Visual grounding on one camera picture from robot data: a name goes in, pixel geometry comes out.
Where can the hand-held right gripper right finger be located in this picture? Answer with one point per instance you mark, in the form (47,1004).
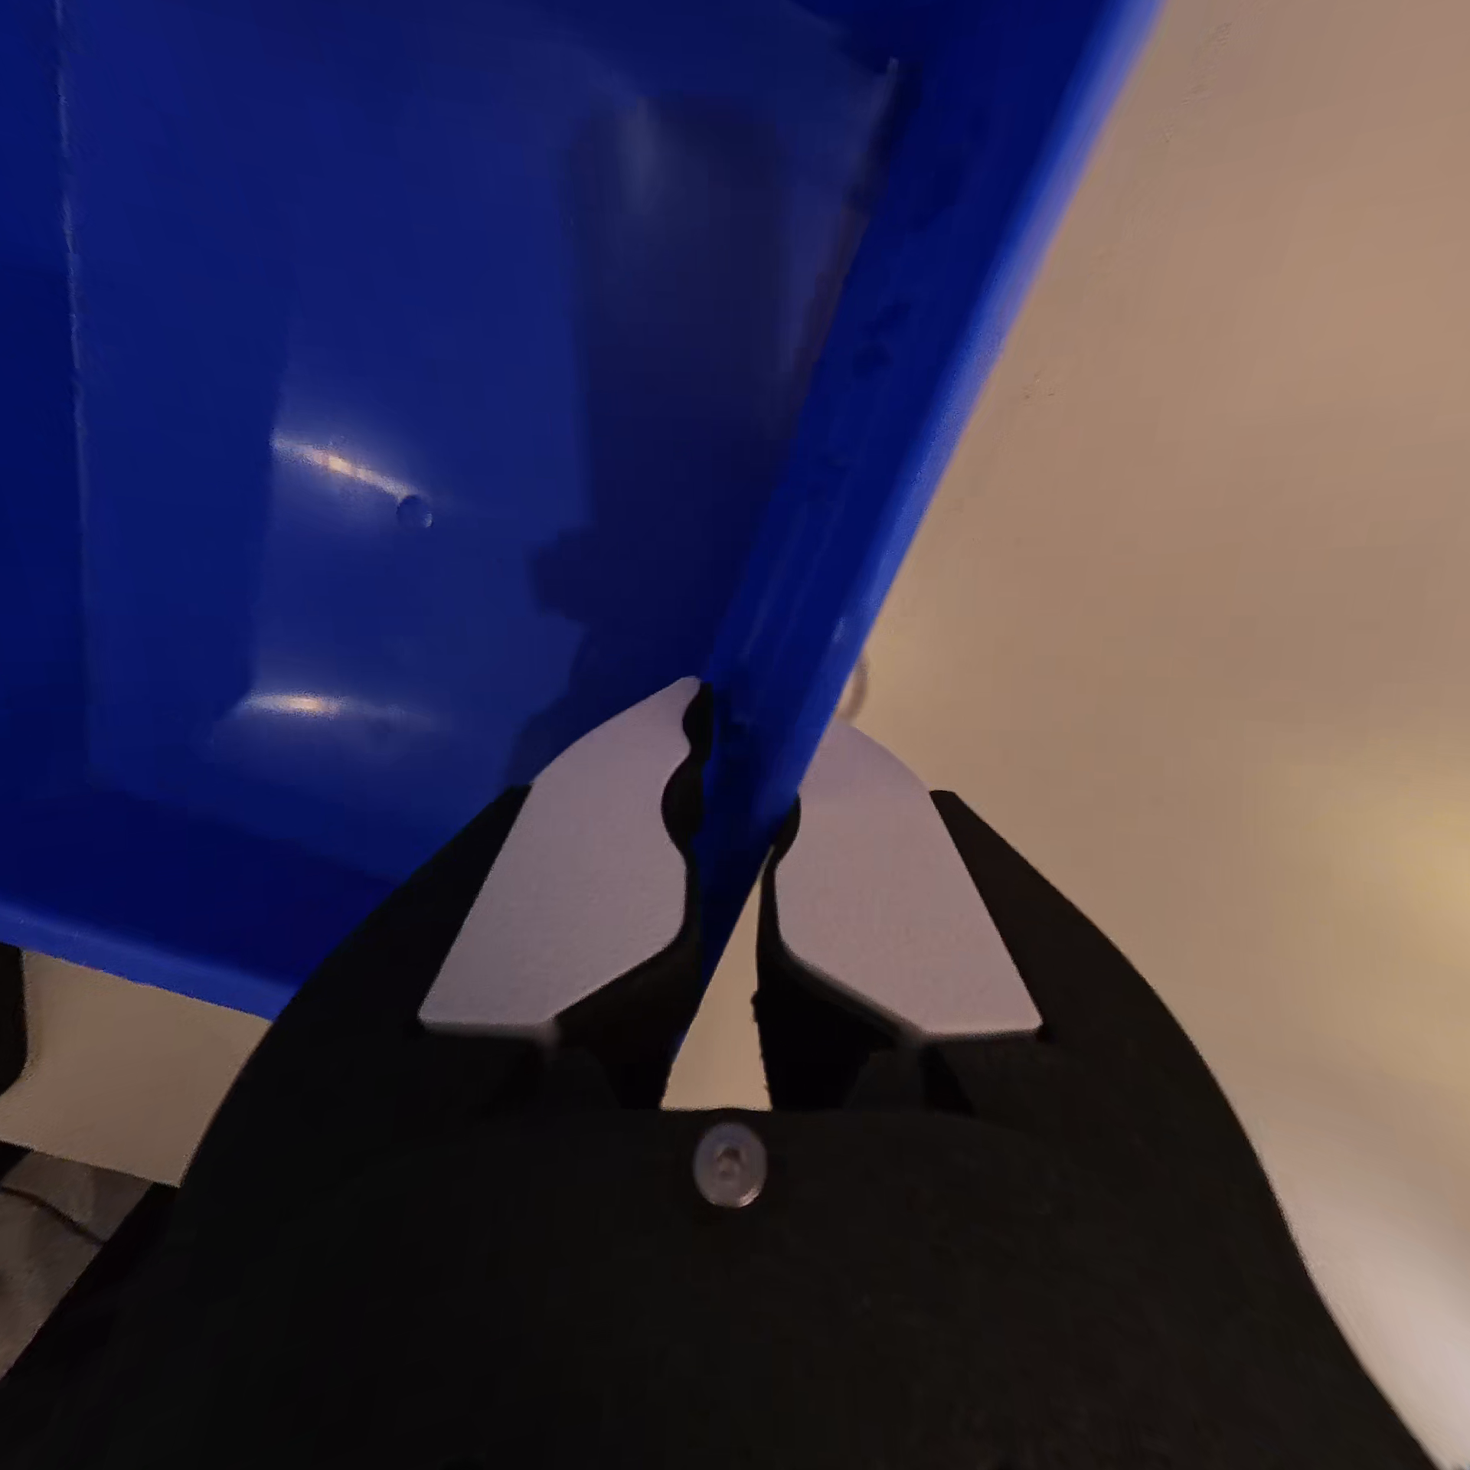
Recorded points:
(896,906)

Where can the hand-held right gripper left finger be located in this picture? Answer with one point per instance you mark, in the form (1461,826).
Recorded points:
(574,896)

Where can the narrow blue plastic bin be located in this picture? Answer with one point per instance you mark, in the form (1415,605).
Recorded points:
(344,344)

